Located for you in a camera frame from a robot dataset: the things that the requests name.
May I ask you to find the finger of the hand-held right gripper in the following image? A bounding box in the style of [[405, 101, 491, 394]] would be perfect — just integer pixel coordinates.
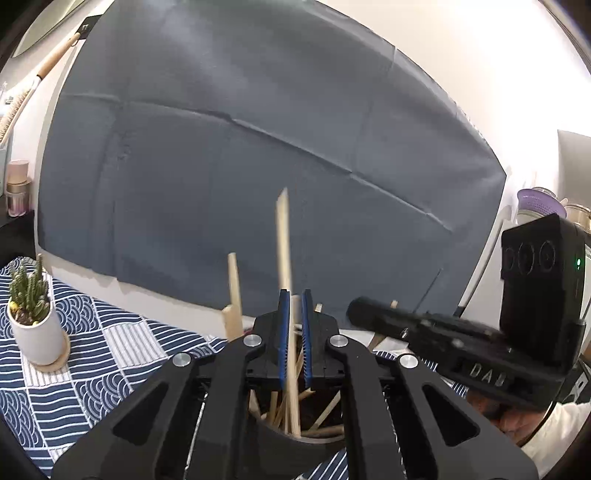
[[346, 296, 417, 343]]

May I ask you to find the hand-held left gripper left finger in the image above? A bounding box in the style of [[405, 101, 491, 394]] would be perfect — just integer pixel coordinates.
[[52, 290, 293, 480]]

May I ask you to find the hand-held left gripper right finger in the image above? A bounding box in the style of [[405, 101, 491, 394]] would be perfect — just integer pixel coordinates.
[[301, 289, 540, 480]]

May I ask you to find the bunch of wooden chopsticks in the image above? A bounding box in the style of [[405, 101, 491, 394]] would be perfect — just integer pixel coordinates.
[[221, 251, 400, 439]]

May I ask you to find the wooden chopstick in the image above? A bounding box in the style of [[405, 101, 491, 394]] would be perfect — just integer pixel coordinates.
[[274, 187, 303, 438]]

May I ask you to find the black metal utensil cup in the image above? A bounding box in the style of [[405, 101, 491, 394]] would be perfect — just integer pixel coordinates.
[[247, 388, 348, 480]]

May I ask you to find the person's right hand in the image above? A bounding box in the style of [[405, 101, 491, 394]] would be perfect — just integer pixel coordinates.
[[466, 390, 531, 446]]

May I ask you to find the steel pot with glass lid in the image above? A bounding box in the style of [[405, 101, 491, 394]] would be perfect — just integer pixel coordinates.
[[563, 203, 591, 232]]

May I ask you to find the purple strainer bowl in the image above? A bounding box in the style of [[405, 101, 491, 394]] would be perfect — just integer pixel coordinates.
[[516, 187, 568, 220]]

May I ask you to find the blue white patterned tablecloth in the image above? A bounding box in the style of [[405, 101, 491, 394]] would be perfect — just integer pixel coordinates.
[[0, 256, 467, 480]]

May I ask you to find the grey backdrop cloth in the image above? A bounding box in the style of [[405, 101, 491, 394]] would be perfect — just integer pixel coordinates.
[[37, 0, 509, 344]]

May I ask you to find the round wooden coaster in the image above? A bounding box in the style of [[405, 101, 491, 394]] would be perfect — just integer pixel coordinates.
[[28, 332, 71, 374]]

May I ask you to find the potted cactus in white pot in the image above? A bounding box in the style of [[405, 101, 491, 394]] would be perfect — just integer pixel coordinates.
[[7, 253, 66, 366]]

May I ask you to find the pink cosmetic jar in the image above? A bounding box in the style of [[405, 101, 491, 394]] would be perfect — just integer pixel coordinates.
[[6, 159, 33, 217]]

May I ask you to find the black binder clip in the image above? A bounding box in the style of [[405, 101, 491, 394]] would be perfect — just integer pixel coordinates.
[[78, 16, 100, 43]]

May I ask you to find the wooden handled brush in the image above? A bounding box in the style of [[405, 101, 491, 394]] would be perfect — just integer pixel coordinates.
[[0, 32, 85, 145]]

